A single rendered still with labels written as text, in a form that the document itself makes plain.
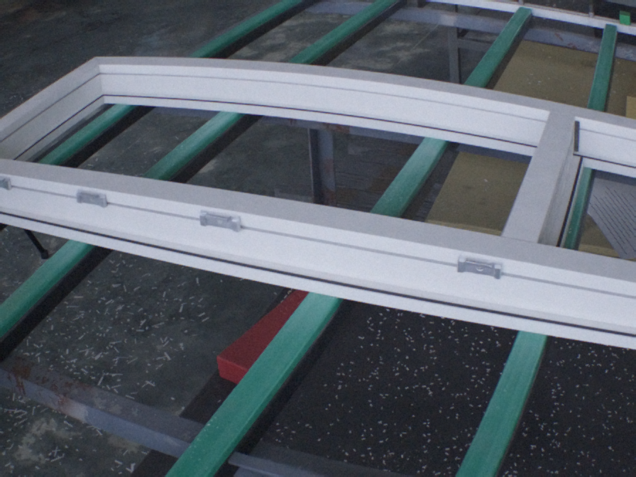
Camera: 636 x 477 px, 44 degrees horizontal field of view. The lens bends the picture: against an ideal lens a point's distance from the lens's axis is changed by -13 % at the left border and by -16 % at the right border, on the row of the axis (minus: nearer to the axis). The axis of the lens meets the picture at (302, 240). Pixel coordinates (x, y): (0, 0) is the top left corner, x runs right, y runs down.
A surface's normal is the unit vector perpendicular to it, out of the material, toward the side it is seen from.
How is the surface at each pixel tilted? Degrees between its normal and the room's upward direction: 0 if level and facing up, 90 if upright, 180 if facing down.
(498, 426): 0
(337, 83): 90
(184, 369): 0
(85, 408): 90
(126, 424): 90
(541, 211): 0
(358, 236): 90
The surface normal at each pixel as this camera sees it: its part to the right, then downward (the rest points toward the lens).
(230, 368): -0.57, 0.45
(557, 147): -0.06, -0.86
